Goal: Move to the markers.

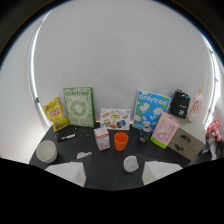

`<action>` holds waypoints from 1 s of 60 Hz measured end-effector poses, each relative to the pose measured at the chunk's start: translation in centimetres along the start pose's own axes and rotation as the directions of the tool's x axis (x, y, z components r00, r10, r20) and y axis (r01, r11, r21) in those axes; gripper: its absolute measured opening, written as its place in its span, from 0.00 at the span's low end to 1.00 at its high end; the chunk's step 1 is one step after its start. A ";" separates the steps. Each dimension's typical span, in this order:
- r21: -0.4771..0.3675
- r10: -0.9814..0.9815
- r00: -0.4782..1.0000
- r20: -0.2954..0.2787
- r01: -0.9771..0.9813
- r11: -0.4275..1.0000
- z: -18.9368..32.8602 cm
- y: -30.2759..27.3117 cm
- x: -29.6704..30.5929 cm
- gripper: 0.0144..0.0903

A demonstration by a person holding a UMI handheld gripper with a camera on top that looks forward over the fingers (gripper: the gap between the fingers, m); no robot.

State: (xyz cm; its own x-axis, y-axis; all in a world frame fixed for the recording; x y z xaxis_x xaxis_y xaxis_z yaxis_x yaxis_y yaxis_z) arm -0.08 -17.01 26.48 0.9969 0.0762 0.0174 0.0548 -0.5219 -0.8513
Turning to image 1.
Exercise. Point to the dark drink can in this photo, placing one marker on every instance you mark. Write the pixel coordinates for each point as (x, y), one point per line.
(145, 133)

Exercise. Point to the white food picture card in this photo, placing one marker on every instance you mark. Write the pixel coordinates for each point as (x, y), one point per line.
(115, 119)

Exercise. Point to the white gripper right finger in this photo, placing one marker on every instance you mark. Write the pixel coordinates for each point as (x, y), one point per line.
(156, 170)

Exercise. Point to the red white checkered cloth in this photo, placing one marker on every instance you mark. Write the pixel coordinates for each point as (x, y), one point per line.
(214, 130)

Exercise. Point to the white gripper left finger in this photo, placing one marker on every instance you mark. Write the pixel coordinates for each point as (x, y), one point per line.
(71, 171)

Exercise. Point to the small grey white lid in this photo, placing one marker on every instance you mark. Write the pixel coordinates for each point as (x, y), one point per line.
(83, 155)

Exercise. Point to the black pen holder bag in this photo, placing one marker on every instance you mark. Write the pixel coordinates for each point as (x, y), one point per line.
(180, 104)

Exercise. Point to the blue onlytree box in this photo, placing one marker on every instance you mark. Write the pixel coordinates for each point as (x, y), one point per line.
(149, 110)

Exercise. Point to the green onlytree box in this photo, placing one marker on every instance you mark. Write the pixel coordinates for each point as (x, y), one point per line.
(79, 106)

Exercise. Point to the beige drawer box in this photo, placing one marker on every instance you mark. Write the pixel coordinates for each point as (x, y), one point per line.
(186, 140)

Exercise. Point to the pink green tissue packet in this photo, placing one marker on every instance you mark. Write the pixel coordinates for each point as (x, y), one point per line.
(164, 130)

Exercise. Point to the white round container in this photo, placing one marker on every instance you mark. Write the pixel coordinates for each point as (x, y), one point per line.
(46, 151)

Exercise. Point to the white orange small carton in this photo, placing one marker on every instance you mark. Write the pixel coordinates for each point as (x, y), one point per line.
(101, 138)

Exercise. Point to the orange plastic cup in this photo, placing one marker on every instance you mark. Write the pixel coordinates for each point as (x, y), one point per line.
(121, 140)

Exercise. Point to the yellow chips bag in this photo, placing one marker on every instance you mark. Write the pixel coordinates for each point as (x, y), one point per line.
(57, 114)

